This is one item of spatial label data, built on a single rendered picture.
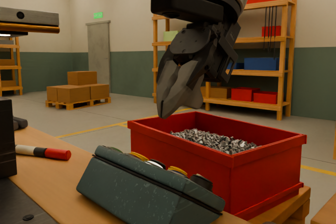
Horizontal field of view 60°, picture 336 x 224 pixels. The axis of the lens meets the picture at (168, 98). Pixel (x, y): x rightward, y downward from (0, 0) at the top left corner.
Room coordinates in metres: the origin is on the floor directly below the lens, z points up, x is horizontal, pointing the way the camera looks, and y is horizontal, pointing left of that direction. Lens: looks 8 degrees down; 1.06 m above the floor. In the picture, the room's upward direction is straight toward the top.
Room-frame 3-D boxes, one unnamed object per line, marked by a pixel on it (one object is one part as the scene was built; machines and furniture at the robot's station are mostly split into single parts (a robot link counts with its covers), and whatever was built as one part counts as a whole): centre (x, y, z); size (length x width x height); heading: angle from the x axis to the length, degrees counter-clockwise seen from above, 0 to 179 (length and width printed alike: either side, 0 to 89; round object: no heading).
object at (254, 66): (6.04, -0.94, 1.10); 3.01 x 0.55 x 2.20; 49
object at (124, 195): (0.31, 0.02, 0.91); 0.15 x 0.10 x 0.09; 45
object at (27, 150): (0.47, 0.22, 0.91); 0.13 x 0.02 x 0.02; 72
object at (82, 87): (6.59, 2.02, 0.37); 1.20 x 0.80 x 0.74; 147
